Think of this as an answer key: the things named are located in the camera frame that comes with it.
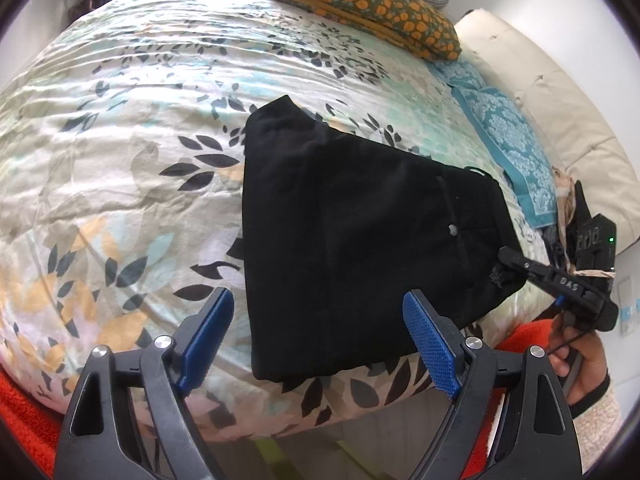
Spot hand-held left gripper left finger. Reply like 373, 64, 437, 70
54, 287, 235, 480

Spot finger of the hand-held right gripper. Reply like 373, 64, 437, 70
497, 246, 556, 286

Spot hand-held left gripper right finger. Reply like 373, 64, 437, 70
402, 289, 583, 480

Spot black pants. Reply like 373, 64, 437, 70
241, 95, 526, 393

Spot person's right forearm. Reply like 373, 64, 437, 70
567, 372, 623, 461

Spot person's right hand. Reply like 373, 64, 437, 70
547, 317, 608, 401

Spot teal patterned pillow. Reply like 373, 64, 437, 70
432, 60, 558, 231

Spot cream padded headboard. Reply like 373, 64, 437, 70
455, 7, 640, 256

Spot leaf print bedspread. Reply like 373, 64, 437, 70
0, 0, 561, 443

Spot red blanket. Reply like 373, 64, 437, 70
0, 322, 566, 480

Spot white wall outlet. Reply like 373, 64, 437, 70
617, 280, 640, 336

